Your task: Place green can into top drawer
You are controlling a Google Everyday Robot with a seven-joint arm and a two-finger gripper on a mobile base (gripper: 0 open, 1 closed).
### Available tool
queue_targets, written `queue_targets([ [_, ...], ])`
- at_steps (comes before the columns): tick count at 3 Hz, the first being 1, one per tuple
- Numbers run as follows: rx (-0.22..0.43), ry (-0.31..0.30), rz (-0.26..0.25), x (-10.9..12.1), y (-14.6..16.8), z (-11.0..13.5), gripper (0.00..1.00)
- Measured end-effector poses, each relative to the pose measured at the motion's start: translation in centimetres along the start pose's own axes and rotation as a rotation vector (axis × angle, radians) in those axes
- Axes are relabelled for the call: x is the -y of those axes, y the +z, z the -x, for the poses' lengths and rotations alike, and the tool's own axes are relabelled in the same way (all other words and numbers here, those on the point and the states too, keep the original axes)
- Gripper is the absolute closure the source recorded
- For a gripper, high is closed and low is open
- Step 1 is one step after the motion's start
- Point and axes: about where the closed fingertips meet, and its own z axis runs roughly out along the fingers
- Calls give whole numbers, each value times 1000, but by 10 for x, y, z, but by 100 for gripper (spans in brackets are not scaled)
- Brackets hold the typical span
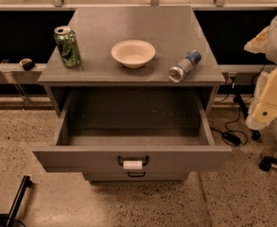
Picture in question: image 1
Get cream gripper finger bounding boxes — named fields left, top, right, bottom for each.
left=251, top=67, right=277, bottom=125
left=244, top=27, right=268, bottom=54

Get green soda can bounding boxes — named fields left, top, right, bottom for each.
left=54, top=26, right=80, bottom=67

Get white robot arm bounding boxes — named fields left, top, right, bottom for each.
left=244, top=15, right=277, bottom=158

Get blue silver energy drink can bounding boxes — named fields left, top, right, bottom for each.
left=169, top=50, right=201, bottom=82

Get grey drawer cabinet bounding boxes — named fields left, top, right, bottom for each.
left=39, top=6, right=224, bottom=113

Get open grey top drawer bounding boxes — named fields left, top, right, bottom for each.
left=33, top=88, right=232, bottom=177

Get black tripod stand right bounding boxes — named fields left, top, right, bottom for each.
left=227, top=74, right=261, bottom=141

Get black caster base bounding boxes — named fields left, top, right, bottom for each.
left=259, top=156, right=277, bottom=171

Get white paper bowl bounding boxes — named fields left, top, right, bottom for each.
left=111, top=40, right=156, bottom=69

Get yellow black tape measure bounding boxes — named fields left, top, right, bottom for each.
left=19, top=59, right=35, bottom=71

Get black stand leg left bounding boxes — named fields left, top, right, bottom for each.
left=0, top=175, right=32, bottom=227

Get black power adapter cable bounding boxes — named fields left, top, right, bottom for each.
left=210, top=109, right=250, bottom=147

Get black drawer handle white tag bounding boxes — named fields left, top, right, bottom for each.
left=117, top=156, right=149, bottom=170

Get lower drawer black handle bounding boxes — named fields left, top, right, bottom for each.
left=128, top=172, right=146, bottom=178

